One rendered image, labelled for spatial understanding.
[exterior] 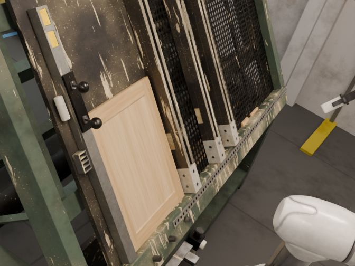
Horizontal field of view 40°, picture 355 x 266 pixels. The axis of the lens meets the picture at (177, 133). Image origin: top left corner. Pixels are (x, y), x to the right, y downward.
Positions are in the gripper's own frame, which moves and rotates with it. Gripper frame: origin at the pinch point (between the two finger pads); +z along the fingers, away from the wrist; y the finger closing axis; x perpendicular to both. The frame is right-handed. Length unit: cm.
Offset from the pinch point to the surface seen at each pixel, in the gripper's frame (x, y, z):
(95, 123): -26, 39, 57
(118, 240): 12, 23, 84
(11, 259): 2, 42, 119
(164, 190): 3, -12, 82
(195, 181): 6, -28, 77
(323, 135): 25, -314, 108
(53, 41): -55, 39, 58
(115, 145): -20, 15, 74
